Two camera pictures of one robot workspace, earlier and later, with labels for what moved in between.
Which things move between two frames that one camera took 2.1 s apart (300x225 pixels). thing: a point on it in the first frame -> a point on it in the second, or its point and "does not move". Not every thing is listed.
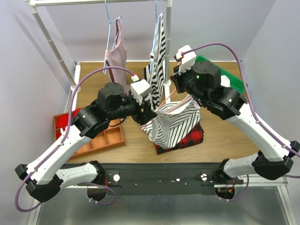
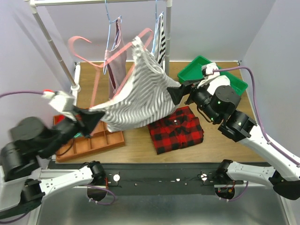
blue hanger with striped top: [156, 24] does not move
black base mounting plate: [161, 179] does not move
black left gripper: [142, 113] -> [79, 122]
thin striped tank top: [175, 123] -> [148, 100]
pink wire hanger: [165, 100] -> [109, 60]
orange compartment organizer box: [113, 138] does not move
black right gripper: [177, 78] -> [176, 93]
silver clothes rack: [32, 5] does not move
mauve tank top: [116, 56] does not move
